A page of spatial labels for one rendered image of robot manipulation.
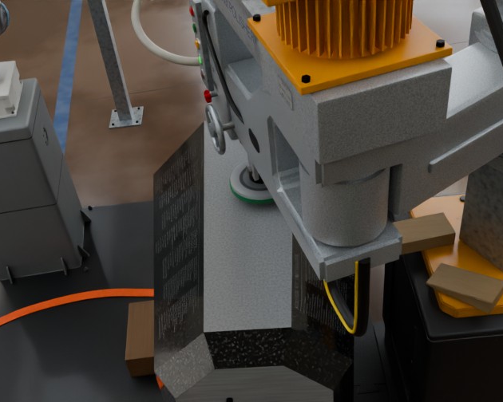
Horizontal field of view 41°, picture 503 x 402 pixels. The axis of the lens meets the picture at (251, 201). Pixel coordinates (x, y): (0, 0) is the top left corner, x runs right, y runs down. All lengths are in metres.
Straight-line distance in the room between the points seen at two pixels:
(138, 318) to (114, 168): 1.27
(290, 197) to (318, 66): 0.52
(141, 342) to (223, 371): 1.00
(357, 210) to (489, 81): 0.43
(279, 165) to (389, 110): 0.51
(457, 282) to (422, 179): 0.63
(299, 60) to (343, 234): 0.43
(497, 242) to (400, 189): 0.69
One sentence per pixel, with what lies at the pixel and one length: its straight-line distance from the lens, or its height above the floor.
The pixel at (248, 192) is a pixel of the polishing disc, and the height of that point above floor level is 0.92.
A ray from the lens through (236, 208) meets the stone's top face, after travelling 2.24.
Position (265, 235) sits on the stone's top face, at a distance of 2.14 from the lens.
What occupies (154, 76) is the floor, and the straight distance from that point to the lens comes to 4.74.
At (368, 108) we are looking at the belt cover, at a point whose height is 1.70.
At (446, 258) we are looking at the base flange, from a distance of 2.19.
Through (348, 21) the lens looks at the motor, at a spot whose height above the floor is 1.82.
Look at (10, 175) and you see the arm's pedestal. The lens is 3.07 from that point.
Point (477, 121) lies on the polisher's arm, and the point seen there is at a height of 1.45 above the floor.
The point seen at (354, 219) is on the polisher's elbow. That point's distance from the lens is 1.43.
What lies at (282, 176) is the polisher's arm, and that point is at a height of 1.30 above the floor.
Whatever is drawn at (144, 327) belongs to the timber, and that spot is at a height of 0.14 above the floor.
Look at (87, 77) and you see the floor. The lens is 4.91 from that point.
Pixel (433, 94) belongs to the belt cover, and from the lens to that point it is 1.22.
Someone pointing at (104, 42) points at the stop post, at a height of 0.55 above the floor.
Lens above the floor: 2.35
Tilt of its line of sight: 41 degrees down
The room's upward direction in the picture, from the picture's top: 7 degrees counter-clockwise
